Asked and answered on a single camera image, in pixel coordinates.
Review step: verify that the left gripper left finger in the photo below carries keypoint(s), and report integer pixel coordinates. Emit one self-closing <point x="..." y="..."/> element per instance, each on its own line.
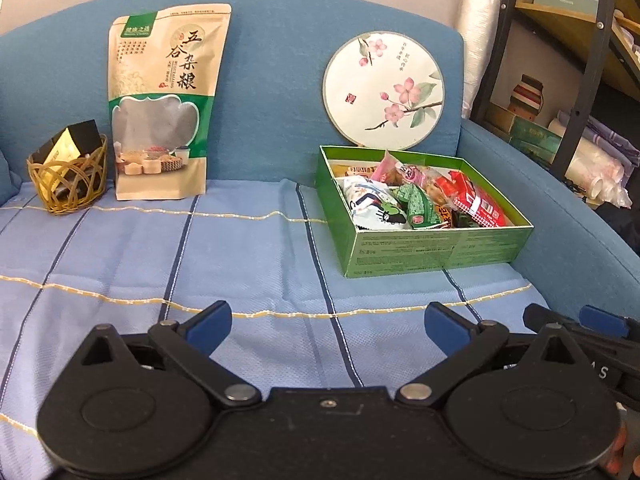
<point x="186" y="347"/>

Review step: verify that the black metal shelf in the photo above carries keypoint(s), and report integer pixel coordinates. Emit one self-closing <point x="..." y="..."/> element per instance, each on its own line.
<point x="593" y="43"/>

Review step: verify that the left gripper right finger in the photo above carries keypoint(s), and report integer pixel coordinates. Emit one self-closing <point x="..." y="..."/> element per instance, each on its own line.
<point x="468" y="348"/>

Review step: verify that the large grain pouch bag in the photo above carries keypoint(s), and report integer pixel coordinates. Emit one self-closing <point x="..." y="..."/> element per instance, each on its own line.
<point x="162" y="75"/>

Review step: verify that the red biscuit packet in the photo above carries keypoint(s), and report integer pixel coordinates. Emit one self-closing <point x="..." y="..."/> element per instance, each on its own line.
<point x="471" y="199"/>

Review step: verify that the yellow woven basket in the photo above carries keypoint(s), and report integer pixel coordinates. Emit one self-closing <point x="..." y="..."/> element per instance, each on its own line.
<point x="66" y="186"/>

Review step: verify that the blue sofa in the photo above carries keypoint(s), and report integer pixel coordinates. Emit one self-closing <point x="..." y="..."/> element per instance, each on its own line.
<point x="269" y="121"/>

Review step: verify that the pink snack packet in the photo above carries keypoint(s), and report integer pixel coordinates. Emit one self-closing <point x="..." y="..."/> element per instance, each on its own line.
<point x="392" y="172"/>

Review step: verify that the white black snack packet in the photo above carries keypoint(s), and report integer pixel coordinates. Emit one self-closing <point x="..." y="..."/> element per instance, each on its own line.
<point x="371" y="205"/>

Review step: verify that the black gold box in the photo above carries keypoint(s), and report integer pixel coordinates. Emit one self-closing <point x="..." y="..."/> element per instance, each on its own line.
<point x="72" y="143"/>

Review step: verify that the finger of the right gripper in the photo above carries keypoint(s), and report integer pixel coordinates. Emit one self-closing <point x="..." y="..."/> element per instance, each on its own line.
<point x="606" y="323"/>
<point x="536" y="317"/>

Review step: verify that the striped ceramic vase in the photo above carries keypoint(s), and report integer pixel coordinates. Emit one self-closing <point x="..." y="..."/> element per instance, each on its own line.
<point x="527" y="98"/>

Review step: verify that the green box on shelf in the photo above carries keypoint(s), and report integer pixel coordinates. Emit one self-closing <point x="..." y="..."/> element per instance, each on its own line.
<point x="525" y="136"/>

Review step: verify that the clear plastic roll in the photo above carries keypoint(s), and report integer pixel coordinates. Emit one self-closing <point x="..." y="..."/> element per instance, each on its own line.
<point x="477" y="23"/>

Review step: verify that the blue cushion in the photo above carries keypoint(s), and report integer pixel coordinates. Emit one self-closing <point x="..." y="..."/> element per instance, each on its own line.
<point x="10" y="182"/>

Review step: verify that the green snack packet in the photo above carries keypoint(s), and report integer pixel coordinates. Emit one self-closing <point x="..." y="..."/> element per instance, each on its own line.
<point x="420" y="211"/>

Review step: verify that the green cardboard box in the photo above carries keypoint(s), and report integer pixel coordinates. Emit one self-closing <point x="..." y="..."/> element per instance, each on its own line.
<point x="364" y="253"/>

